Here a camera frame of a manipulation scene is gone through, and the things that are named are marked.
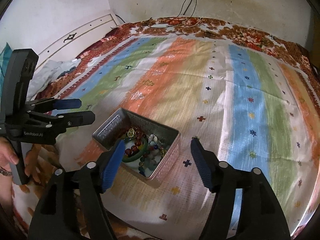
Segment multicolour glass bead bracelet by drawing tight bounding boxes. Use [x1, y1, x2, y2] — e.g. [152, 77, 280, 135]
[139, 139, 168, 165]

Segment floral brown bedsheet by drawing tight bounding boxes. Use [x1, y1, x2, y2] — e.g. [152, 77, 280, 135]
[11, 18, 319, 239]

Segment red bead bracelet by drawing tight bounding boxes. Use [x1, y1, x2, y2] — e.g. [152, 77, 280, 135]
[117, 127, 147, 156]

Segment black cables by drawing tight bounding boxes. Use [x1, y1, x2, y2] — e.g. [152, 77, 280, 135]
[147, 0, 201, 28]

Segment striped colourful mat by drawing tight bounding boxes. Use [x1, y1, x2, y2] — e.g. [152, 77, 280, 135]
[58, 35, 319, 239]

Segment light blue crumpled cloth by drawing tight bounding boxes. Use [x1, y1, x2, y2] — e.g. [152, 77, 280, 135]
[27, 59, 81, 101]

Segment person left hand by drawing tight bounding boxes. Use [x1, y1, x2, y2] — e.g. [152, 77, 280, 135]
[1, 137, 42, 183]

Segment white wooden headboard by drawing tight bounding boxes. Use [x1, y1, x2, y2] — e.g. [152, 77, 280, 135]
[37, 10, 120, 68]

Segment green jade bangle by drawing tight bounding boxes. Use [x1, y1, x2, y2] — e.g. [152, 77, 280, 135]
[122, 138, 148, 163]

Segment silver metal tin box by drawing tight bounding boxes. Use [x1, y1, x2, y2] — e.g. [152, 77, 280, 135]
[92, 108, 180, 188]

